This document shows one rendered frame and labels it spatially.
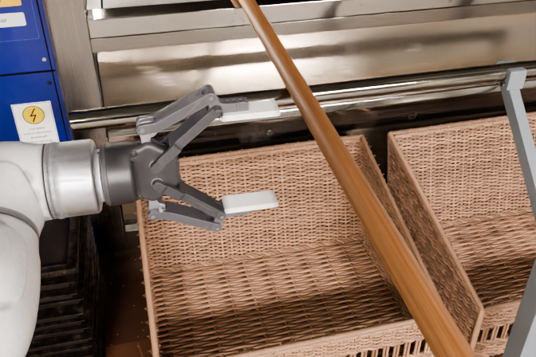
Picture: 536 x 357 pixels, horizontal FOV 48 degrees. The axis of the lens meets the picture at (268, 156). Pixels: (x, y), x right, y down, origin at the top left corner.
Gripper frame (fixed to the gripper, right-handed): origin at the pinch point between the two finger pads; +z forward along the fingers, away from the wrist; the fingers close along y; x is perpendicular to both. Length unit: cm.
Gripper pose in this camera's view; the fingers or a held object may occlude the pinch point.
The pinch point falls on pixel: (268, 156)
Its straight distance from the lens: 74.7
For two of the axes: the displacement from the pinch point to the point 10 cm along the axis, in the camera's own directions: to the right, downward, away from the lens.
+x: 2.2, 5.4, -8.1
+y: -0.1, 8.4, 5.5
